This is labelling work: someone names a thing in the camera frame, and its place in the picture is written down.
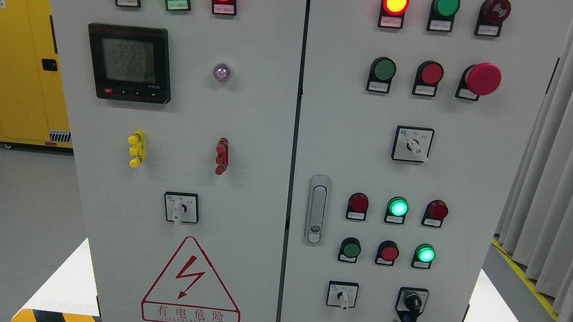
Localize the red lit indicator right door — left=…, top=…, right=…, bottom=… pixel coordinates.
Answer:
left=377, top=0, right=410, bottom=30

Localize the silver door handle lock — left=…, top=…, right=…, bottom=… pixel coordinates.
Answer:
left=304, top=175, right=332, bottom=244

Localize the red emergency stop button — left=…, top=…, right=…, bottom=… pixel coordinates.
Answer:
left=455, top=62, right=503, bottom=101

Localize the yellow terminal connector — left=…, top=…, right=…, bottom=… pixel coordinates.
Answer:
left=127, top=130, right=146, bottom=169

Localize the yellow safety cabinet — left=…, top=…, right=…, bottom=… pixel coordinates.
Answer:
left=0, top=0, right=73, bottom=148

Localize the grey electrical control cabinet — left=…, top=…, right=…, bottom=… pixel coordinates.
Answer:
left=52, top=0, right=573, bottom=322

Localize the dark red indicator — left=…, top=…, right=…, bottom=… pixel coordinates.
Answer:
left=421, top=199, right=448, bottom=228
left=345, top=192, right=369, bottom=221

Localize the small purple indicator lamp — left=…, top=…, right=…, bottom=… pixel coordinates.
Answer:
left=212, top=63, right=231, bottom=83

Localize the upper right selector switch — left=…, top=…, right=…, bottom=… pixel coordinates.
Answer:
left=390, top=126, right=434, bottom=164

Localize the red terminal connector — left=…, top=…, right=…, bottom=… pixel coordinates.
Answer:
left=215, top=137, right=230, bottom=175

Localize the dark red indicator right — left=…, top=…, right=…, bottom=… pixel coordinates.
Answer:
left=421, top=199, right=448, bottom=228

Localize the red electric danger sticker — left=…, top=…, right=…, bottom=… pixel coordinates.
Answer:
left=140, top=236, right=241, bottom=322

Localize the green unlit indicator top right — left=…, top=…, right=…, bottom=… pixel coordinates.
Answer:
left=426, top=0, right=460, bottom=32

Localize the small green push button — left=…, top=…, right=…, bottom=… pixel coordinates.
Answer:
left=337, top=237, right=361, bottom=263

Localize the dark red buzzer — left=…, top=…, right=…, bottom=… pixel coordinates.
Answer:
left=474, top=0, right=512, bottom=38

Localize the green lit push button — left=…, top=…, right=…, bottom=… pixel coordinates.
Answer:
left=410, top=243, right=436, bottom=270

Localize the rotary selector switch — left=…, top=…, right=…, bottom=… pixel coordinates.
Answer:
left=163, top=191, right=199, bottom=227

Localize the small red push button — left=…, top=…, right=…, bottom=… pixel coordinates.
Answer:
left=375, top=240, right=400, bottom=267

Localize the black knob selector switch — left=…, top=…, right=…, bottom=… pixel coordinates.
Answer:
left=395, top=286, right=430, bottom=322

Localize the green lit indicator middle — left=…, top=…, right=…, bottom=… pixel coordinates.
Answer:
left=384, top=196, right=409, bottom=225

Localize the lower white selector switch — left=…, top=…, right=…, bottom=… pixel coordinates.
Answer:
left=325, top=280, right=360, bottom=310

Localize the dark red indicator left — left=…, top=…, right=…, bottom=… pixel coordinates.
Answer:
left=345, top=192, right=369, bottom=221

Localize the left hazard striped base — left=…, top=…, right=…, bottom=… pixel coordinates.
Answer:
left=11, top=240, right=102, bottom=322

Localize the black digital power meter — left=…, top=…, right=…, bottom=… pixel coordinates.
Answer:
left=88, top=23, right=172, bottom=104

